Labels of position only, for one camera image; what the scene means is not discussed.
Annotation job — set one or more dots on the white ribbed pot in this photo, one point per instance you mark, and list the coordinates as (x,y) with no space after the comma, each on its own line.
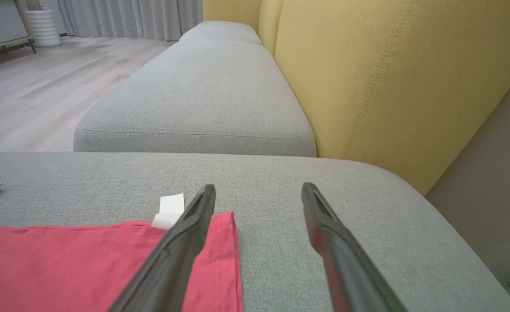
(44,28)

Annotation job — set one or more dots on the long grey sofa seat cushion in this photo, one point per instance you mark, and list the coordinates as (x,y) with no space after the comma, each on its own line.
(203,95)

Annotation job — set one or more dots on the narrow yellow sofa back cushion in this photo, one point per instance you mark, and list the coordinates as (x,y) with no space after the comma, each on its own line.
(270,21)

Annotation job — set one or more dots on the short grey sofa seat cushion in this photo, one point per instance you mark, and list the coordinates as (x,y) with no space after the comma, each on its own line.
(220,32)

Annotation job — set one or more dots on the yellow sofa end back cushion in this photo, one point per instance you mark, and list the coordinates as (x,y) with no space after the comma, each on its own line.
(231,11)

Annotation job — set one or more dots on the beige partition panel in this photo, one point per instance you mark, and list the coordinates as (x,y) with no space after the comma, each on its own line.
(489,173)

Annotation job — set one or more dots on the grey curtain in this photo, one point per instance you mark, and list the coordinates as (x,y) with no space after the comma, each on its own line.
(129,17)

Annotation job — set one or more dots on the red white basketball jersey shirt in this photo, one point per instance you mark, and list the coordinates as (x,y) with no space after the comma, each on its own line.
(64,268)

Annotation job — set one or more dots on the large grey sofa chaise cushion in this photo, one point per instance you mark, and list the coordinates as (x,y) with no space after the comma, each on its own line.
(367,208)

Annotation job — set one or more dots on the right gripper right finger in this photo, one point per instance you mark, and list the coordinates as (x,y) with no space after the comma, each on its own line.
(346,268)

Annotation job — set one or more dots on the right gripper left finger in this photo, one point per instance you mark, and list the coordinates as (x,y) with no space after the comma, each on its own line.
(172,268)

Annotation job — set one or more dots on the wide yellow sofa back cushion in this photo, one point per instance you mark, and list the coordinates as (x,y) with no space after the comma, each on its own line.
(389,73)

